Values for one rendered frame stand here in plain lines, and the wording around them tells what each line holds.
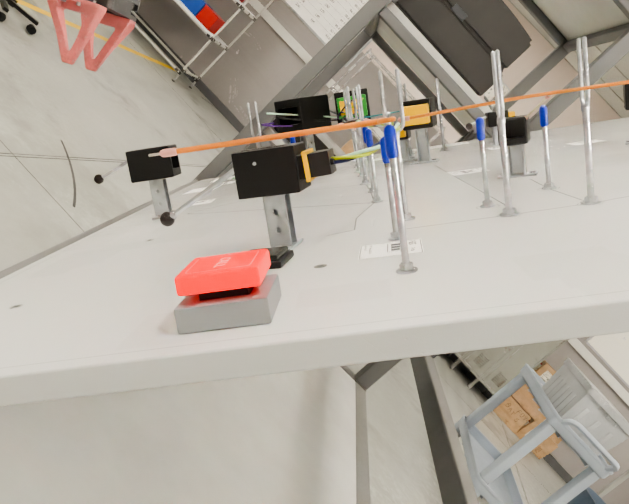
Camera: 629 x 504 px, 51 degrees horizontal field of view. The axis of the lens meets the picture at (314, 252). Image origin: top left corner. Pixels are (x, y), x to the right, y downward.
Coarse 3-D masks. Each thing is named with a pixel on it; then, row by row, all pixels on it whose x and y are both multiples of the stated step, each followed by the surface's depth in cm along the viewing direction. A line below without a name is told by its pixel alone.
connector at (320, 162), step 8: (312, 152) 57; (320, 152) 55; (328, 152) 55; (312, 160) 55; (320, 160) 55; (328, 160) 55; (312, 168) 56; (320, 168) 55; (328, 168) 55; (336, 168) 58; (304, 176) 56; (312, 176) 56
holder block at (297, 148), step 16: (288, 144) 57; (304, 144) 58; (240, 160) 56; (256, 160) 56; (272, 160) 56; (288, 160) 55; (240, 176) 57; (256, 176) 56; (272, 176) 56; (288, 176) 56; (240, 192) 57; (256, 192) 57; (272, 192) 56; (288, 192) 56
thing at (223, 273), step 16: (208, 256) 42; (224, 256) 42; (240, 256) 41; (256, 256) 40; (192, 272) 38; (208, 272) 38; (224, 272) 38; (240, 272) 38; (256, 272) 38; (176, 288) 38; (192, 288) 38; (208, 288) 38; (224, 288) 38; (240, 288) 39
